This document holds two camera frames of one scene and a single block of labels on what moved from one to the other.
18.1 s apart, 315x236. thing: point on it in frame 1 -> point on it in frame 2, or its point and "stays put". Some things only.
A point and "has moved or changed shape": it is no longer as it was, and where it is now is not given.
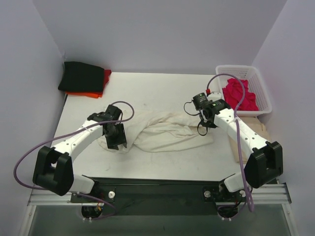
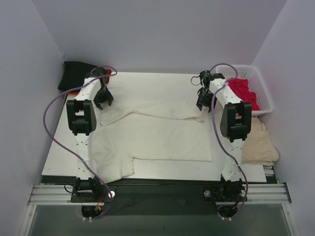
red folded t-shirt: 107,73 stays put
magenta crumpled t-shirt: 233,92 stays put
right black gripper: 205,122 -> 203,97
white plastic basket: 255,83 stays put
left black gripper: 115,137 -> 103,97
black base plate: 160,196 stays put
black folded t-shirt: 78,76 stays put
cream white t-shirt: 152,131 has moved or changed shape
